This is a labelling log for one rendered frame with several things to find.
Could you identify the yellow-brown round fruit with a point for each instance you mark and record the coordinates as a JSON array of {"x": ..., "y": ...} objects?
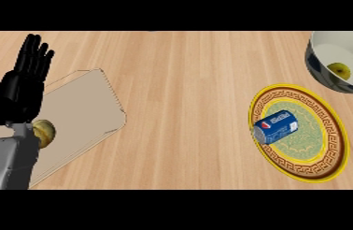
[{"x": 44, "y": 133}]

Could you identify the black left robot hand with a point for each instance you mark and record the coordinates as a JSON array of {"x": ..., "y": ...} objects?
[{"x": 22, "y": 84}]

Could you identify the yellow brown patterned plate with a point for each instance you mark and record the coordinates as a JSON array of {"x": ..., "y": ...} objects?
[{"x": 298, "y": 134}]

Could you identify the yellow-green pear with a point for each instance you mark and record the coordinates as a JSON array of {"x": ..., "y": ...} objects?
[{"x": 339, "y": 70}]

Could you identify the white dark-rimmed bowl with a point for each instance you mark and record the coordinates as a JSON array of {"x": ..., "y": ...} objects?
[{"x": 331, "y": 60}]

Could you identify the beige cutting board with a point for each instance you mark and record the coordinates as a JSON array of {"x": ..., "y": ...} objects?
[{"x": 78, "y": 115}]

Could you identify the blue soda can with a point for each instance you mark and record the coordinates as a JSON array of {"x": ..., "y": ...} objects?
[{"x": 274, "y": 127}]

